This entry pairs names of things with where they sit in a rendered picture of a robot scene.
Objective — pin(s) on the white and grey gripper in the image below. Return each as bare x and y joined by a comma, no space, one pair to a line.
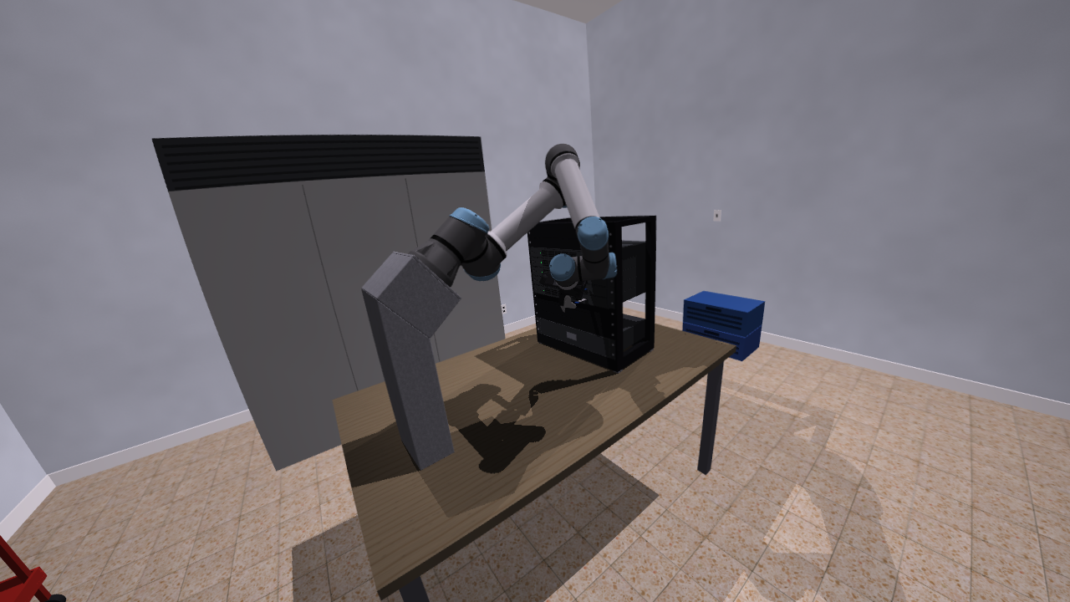
565,301

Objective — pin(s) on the black server rack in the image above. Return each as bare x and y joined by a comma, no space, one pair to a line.
597,330

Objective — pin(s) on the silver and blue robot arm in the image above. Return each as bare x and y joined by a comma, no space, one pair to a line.
464,238

